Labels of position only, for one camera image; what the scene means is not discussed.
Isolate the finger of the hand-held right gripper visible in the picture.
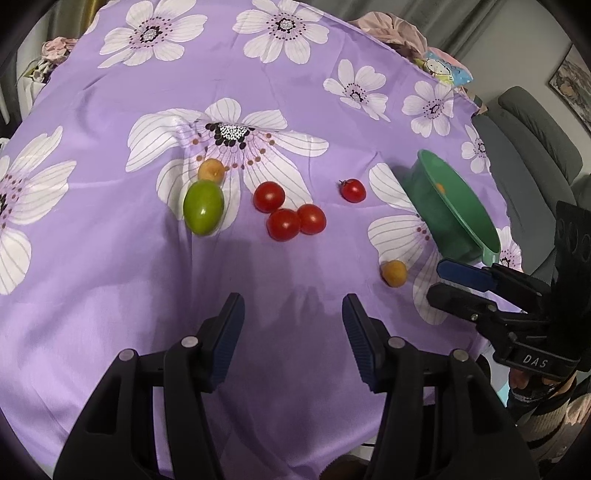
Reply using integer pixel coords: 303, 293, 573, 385
427, 283, 546, 344
436, 258, 552, 310

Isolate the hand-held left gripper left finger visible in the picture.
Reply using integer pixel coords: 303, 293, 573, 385
53, 292, 245, 480

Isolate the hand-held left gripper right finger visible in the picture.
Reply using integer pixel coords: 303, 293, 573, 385
342, 293, 527, 480

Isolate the green plastic bowl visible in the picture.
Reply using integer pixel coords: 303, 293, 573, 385
398, 149, 502, 267

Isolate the yellow apricot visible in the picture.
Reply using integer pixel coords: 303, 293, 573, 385
198, 158, 226, 184
380, 260, 408, 288

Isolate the red round tomato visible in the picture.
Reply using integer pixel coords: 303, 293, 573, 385
266, 209, 302, 242
252, 181, 286, 214
297, 203, 328, 236

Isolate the green tomato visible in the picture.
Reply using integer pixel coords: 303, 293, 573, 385
183, 180, 225, 236

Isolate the red tomato with stem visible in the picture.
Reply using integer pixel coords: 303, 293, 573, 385
339, 178, 367, 203

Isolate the person's right forearm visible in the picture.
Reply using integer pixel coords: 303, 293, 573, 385
505, 383, 591, 462

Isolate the person's right hand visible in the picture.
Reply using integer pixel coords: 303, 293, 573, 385
508, 368, 578, 394

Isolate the purple floral cloth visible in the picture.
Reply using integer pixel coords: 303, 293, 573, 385
0, 0, 525, 472

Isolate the grey sofa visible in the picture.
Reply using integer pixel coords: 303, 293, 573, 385
471, 85, 591, 278

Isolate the grey curtain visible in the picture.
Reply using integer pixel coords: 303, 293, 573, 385
305, 0, 573, 61

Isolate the pink crumpled cloth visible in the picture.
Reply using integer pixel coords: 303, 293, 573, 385
348, 11, 430, 58

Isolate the floral cloth bundle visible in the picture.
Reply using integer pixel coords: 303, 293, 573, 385
18, 37, 79, 84

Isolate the framed wall picture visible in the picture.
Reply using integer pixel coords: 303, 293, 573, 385
548, 44, 591, 123

